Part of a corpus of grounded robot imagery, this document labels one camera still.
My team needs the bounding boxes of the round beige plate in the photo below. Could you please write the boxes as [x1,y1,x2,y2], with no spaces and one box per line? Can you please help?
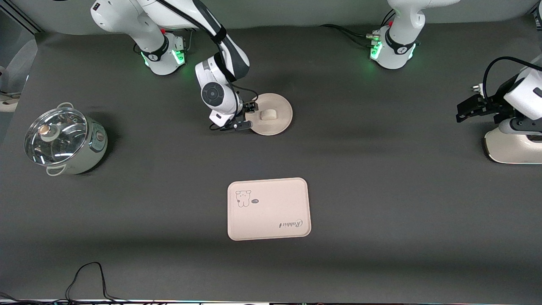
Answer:
[246,93,293,136]

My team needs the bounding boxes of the beige rectangular rabbit tray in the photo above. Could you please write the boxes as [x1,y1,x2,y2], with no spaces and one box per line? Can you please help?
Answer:
[227,177,312,241]

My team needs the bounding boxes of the cream white toaster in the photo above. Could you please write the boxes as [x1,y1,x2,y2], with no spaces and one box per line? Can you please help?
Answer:
[484,127,542,164]

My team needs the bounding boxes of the pale green cooking pot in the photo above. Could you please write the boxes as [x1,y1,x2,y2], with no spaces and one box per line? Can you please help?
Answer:
[24,103,108,176]

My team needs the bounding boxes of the glass pot lid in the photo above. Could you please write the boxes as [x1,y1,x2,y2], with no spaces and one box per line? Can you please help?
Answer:
[24,107,88,166]

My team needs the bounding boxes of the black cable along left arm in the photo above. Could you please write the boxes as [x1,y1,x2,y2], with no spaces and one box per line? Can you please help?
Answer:
[483,56,542,102]

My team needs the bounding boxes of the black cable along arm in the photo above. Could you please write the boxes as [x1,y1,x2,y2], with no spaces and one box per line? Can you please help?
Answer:
[157,0,259,130]
[483,56,542,102]

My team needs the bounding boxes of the black right arm base cables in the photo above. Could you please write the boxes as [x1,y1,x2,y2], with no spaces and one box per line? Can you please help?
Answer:
[159,25,199,53]

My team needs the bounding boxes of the black arm base cables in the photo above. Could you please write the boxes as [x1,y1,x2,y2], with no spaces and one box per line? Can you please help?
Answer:
[320,8,394,47]
[159,25,199,53]

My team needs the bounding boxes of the black left arm base cables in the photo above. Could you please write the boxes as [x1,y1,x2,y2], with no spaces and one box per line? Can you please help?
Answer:
[320,8,394,47]

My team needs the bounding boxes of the black cable along right arm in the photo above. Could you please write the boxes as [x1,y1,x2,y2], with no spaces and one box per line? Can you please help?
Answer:
[157,0,259,130]

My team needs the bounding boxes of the black cable on table edge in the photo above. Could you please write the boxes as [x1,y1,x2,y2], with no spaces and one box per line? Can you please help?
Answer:
[66,262,127,303]

